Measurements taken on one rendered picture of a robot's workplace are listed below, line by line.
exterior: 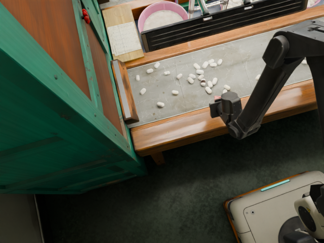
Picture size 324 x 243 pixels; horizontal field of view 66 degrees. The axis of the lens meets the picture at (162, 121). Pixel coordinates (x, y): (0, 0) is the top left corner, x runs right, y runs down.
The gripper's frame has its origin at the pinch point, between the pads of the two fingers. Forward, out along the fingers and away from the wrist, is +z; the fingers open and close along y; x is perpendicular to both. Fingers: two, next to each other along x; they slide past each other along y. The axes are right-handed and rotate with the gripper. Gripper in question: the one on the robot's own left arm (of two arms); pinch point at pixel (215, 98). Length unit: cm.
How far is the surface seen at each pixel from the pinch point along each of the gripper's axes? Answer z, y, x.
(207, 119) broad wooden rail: 1.7, 4.5, 10.8
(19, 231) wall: 10, 120, 58
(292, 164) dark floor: 30, -59, 88
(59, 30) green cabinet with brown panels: -33, 41, -46
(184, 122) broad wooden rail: 2.7, 14.7, 9.9
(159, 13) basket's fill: 53, 11, -29
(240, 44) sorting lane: 29.3, -24.0, -9.3
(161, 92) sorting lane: 18.2, 20.8, -0.1
